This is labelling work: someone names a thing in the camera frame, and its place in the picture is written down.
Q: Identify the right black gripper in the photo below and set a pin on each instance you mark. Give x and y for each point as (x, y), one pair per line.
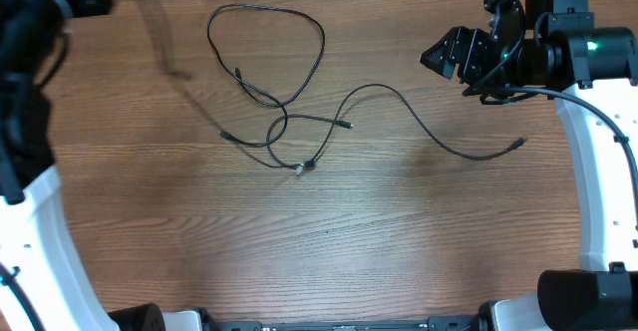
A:
(451, 48)

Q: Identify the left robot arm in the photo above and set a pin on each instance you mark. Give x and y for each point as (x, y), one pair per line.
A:
(44, 285)

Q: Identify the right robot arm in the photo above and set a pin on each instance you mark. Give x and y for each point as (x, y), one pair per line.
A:
(552, 48)

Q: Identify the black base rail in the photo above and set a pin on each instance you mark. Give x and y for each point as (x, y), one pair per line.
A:
(339, 326)

